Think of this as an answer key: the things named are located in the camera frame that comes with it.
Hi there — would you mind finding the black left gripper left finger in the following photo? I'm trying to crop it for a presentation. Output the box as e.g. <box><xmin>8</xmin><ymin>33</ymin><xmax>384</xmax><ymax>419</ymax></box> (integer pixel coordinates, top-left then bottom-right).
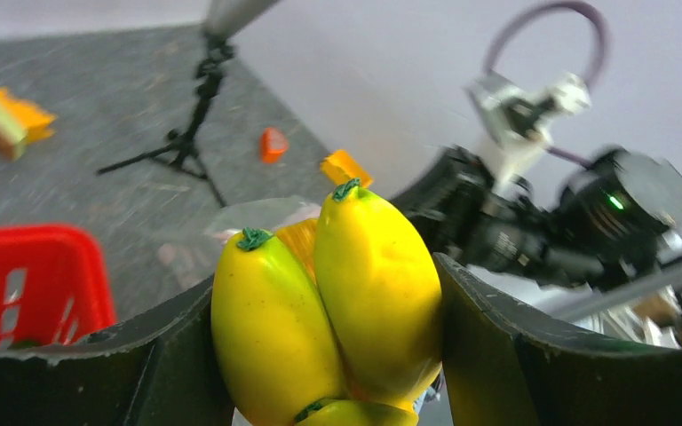
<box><xmin>0</xmin><ymin>280</ymin><xmax>234</xmax><ymax>425</ymax></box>

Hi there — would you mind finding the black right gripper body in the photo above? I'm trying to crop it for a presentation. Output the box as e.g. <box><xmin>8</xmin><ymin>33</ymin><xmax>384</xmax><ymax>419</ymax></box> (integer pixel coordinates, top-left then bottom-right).
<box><xmin>391</xmin><ymin>146</ymin><xmax>553</xmax><ymax>282</ymax></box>

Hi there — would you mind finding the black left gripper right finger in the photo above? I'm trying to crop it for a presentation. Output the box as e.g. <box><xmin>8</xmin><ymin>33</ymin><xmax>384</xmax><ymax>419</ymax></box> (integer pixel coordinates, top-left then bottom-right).
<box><xmin>433</xmin><ymin>254</ymin><xmax>682</xmax><ymax>425</ymax></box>

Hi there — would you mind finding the clear zip top bag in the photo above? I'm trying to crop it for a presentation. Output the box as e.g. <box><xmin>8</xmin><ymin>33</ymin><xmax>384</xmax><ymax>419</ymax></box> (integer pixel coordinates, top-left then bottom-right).
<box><xmin>157</xmin><ymin>195</ymin><xmax>321</xmax><ymax>290</ymax></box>

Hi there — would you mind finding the yellow toy banana bunch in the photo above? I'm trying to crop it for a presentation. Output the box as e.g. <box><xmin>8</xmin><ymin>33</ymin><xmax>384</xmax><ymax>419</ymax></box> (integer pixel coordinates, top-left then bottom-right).
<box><xmin>210</xmin><ymin>179</ymin><xmax>442</xmax><ymax>425</ymax></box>

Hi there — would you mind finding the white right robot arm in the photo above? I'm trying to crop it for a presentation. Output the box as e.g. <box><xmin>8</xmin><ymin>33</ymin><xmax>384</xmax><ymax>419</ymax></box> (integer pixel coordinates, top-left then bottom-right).
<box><xmin>393</xmin><ymin>146</ymin><xmax>682</xmax><ymax>296</ymax></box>

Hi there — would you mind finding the red plastic shopping basket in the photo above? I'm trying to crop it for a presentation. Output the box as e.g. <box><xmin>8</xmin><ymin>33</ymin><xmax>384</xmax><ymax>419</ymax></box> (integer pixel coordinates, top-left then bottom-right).
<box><xmin>0</xmin><ymin>224</ymin><xmax>116</xmax><ymax>349</ymax></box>

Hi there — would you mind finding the black mini tripod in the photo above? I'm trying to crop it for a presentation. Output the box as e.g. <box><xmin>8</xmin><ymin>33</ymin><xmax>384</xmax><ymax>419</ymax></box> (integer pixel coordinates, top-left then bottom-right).
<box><xmin>96</xmin><ymin>36</ymin><xmax>235</xmax><ymax>208</ymax></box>

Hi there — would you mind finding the orange toy slice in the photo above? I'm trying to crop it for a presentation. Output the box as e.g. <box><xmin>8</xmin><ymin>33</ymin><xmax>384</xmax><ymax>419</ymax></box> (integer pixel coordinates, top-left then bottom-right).
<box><xmin>260</xmin><ymin>127</ymin><xmax>289</xmax><ymax>163</ymax></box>

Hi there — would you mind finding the yellow green toy block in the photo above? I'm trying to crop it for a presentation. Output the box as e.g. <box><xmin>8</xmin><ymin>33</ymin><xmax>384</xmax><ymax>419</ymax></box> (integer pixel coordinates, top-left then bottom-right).
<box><xmin>0</xmin><ymin>87</ymin><xmax>58</xmax><ymax>162</ymax></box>

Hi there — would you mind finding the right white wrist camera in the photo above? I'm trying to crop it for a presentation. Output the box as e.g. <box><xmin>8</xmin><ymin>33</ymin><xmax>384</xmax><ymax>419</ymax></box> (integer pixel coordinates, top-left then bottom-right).
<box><xmin>464</xmin><ymin>73</ymin><xmax>591</xmax><ymax>182</ymax></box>

